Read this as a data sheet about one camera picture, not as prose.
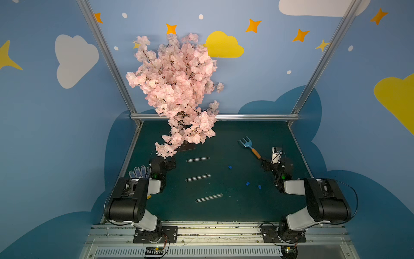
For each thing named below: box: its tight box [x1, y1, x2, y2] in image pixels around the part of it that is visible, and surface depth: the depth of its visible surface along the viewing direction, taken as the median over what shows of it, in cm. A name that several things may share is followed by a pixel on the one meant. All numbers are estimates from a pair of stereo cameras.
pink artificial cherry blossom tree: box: [126, 33, 224, 159], surface depth 72 cm
